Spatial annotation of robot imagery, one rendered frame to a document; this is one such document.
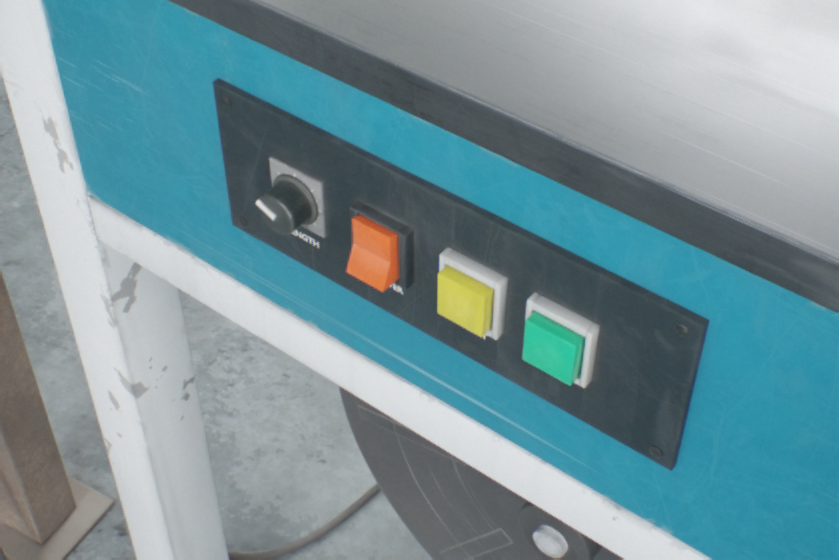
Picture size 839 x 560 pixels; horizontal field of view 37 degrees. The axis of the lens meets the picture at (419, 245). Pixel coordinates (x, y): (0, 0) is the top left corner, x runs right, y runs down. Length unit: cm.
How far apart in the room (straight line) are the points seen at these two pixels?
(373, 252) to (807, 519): 21
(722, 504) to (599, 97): 18
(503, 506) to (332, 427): 37
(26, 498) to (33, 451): 5
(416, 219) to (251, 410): 81
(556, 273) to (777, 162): 10
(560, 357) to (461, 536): 55
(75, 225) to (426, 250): 30
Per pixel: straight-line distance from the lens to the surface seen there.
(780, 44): 52
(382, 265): 55
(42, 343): 143
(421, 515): 106
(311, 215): 58
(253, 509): 125
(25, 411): 114
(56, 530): 127
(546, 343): 51
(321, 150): 55
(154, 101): 64
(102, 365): 88
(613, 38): 51
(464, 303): 52
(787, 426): 49
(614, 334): 50
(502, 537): 100
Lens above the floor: 102
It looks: 43 degrees down
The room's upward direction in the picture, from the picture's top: straight up
